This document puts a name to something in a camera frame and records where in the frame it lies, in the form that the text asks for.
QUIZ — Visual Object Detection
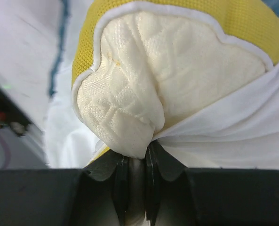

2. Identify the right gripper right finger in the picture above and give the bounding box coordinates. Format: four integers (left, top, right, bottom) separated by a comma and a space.
145, 141, 279, 226

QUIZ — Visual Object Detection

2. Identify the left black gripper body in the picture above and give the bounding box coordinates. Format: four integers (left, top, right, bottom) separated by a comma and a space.
0, 88, 36, 137

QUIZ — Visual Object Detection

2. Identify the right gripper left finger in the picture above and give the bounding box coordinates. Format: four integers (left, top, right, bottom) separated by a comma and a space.
0, 151, 129, 226

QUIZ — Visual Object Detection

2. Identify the blue white pillowcase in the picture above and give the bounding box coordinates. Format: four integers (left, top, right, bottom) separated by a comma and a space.
0, 0, 279, 170

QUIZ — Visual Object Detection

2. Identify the cream yellow pillow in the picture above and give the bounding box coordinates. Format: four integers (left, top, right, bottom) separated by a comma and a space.
72, 0, 279, 158

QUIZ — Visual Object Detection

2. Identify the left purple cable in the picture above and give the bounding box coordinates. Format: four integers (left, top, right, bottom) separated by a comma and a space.
0, 130, 13, 170

